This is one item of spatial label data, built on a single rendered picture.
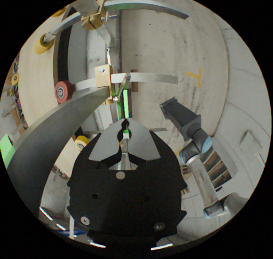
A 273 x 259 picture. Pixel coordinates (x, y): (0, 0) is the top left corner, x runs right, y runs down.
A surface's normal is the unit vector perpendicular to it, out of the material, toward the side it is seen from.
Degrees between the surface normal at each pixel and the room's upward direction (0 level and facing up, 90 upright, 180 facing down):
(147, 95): 0
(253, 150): 90
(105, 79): 0
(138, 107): 0
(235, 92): 90
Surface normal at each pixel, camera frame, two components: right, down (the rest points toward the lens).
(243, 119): -1.00, 0.05
